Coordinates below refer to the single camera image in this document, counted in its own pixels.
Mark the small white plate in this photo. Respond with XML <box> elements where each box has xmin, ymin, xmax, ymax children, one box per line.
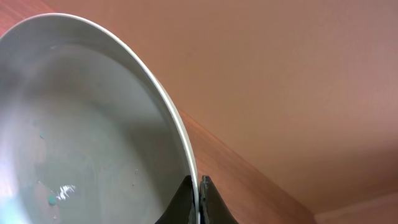
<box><xmin>1</xmin><ymin>13</ymin><xmax>200</xmax><ymax>223</ymax></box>

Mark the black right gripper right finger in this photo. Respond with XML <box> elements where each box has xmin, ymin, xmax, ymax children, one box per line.
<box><xmin>199</xmin><ymin>175</ymin><xmax>239</xmax><ymax>224</ymax></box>

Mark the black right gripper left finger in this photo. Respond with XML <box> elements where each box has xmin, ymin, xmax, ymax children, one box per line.
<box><xmin>155</xmin><ymin>175</ymin><xmax>196</xmax><ymax>224</ymax></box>

